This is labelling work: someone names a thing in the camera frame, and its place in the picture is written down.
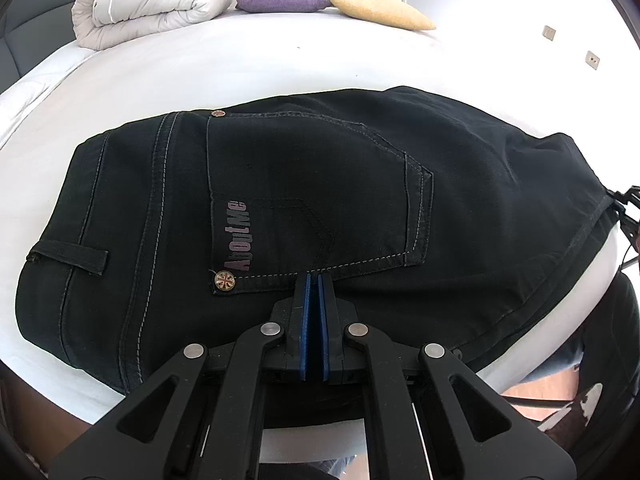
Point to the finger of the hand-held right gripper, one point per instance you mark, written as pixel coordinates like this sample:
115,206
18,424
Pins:
631,200

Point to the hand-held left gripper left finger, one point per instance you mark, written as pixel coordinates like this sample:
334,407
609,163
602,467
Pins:
305,325

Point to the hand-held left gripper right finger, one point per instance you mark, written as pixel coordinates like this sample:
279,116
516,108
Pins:
324,325

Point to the black pants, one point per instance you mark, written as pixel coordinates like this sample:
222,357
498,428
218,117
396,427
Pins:
300,185

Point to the person's leg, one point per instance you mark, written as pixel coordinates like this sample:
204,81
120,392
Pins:
582,355

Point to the brown white patterned object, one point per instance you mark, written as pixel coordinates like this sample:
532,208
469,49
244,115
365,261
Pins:
570,412

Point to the white sheeted bed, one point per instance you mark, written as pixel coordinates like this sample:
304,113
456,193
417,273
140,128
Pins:
250,65

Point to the yellow pillow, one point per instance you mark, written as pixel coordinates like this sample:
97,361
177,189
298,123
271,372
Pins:
380,9

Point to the purple pillow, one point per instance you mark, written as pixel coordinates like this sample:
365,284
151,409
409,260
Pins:
282,1

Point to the folded beige duvet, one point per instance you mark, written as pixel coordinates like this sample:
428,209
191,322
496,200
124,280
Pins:
150,5

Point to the grey padded headboard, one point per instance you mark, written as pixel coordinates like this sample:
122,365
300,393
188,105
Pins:
35,25

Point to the square wall socket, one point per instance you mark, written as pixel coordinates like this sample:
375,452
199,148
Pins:
593,58
549,32

